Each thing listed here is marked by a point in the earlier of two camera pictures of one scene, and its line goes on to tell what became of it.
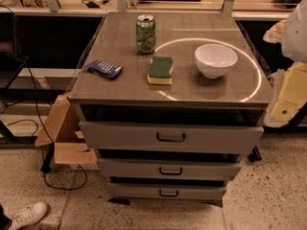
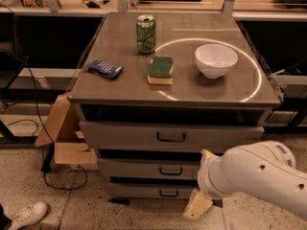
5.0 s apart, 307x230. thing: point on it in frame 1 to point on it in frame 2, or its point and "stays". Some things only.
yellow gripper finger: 275,33 to 221,176
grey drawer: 170,168 stays
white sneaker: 28,215 stays
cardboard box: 62,128 stays
